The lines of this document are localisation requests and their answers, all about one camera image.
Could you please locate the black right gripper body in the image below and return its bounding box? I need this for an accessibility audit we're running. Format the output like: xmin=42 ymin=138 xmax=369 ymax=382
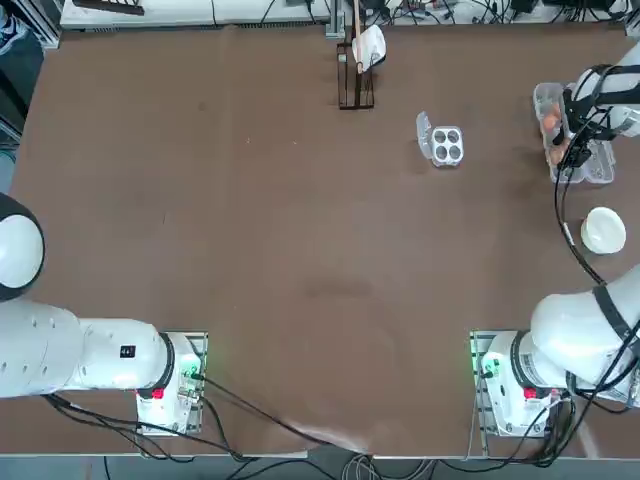
xmin=565 ymin=141 xmax=592 ymax=170

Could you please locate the transparent twelve-slot egg tray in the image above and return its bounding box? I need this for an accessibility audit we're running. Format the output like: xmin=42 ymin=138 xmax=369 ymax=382
xmin=531 ymin=81 xmax=617 ymax=187

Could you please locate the transparent four-slot egg tray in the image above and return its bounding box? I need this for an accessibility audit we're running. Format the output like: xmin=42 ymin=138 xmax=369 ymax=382
xmin=415 ymin=110 xmax=466 ymax=170

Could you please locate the white bowl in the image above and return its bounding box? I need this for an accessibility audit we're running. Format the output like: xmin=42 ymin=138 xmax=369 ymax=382
xmin=579 ymin=206 xmax=628 ymax=255

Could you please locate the dark brown slotted rack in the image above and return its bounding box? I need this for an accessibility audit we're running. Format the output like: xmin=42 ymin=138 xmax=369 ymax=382
xmin=73 ymin=0 xmax=146 ymax=16

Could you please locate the person's foot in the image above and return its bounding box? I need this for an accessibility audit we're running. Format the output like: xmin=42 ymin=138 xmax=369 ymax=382
xmin=0 ymin=13 xmax=30 ymax=55

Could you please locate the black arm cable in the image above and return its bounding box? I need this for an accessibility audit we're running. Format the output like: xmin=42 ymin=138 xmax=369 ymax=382
xmin=553 ymin=107 xmax=640 ymax=416

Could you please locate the black wire cup rack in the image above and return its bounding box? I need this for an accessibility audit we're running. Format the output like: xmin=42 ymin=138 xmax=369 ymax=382
xmin=335 ymin=0 xmax=377 ymax=111

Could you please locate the aluminium camera post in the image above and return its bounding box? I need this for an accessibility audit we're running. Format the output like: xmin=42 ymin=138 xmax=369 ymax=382
xmin=325 ymin=9 xmax=347 ymax=40

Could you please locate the black table cable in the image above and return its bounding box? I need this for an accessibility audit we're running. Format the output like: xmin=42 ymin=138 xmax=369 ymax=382
xmin=197 ymin=372 xmax=374 ymax=454

